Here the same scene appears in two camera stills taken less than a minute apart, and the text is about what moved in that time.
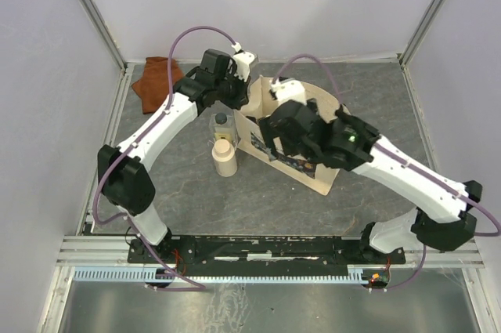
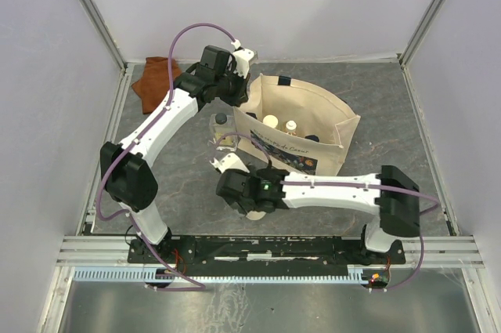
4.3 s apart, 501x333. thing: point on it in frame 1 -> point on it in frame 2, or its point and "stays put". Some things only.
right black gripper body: [295, 150] -> [248, 206]
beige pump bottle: [224, 157] -> [255, 215]
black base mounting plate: [303, 251] stays put
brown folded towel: [153, 86] stays put
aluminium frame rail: [97, 251] stays put
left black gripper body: [231, 89] stays put
